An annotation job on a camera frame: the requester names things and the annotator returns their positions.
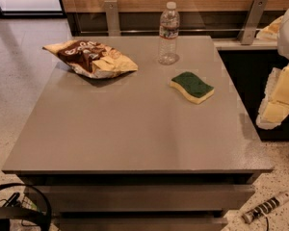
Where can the clear plastic water bottle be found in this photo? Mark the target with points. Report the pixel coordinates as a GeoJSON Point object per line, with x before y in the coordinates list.
{"type": "Point", "coordinates": [168, 34]}

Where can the left metal bracket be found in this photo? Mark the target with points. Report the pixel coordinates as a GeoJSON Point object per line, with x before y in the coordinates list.
{"type": "Point", "coordinates": [112, 18]}

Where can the black basket with cables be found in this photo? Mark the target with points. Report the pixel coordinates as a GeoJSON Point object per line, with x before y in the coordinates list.
{"type": "Point", "coordinates": [14, 209]}

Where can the right metal bracket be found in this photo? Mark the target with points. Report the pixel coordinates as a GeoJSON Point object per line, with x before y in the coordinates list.
{"type": "Point", "coordinates": [247, 33]}

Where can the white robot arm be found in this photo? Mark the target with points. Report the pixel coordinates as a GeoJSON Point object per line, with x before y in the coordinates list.
{"type": "Point", "coordinates": [283, 50]}

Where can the white power strip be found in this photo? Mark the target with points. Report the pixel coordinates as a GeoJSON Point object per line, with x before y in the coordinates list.
{"type": "Point", "coordinates": [266, 207]}

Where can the metal bracket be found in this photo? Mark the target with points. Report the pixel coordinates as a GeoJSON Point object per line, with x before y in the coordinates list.
{"type": "Point", "coordinates": [247, 33]}
{"type": "Point", "coordinates": [112, 18]}

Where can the brown chip bag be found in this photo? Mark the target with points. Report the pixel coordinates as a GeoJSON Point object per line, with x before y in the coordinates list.
{"type": "Point", "coordinates": [92, 59]}

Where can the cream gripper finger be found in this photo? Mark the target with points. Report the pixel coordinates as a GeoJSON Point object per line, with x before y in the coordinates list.
{"type": "Point", "coordinates": [276, 104]}
{"type": "Point", "coordinates": [270, 32]}

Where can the green yellow sponge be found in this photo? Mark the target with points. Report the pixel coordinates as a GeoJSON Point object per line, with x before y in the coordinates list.
{"type": "Point", "coordinates": [192, 87]}

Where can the grey table cabinet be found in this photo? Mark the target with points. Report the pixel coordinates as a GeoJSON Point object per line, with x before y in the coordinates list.
{"type": "Point", "coordinates": [132, 153]}

